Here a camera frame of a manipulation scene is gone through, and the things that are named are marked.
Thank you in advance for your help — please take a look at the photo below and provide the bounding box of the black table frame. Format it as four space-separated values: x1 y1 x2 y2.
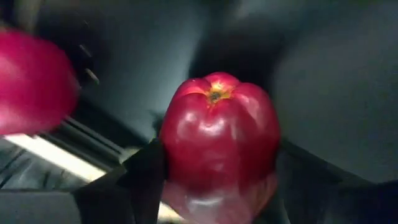
0 114 187 224

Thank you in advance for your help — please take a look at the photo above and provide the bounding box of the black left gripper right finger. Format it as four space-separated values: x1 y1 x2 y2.
253 139 398 224

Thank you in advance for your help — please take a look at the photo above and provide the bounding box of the dark red apple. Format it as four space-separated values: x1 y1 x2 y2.
158 71 282 224

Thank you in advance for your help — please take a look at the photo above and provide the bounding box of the small red round fruit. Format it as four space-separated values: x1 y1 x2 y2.
0 29 80 136

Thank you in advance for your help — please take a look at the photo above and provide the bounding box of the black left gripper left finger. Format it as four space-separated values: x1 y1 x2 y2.
73 138 169 224

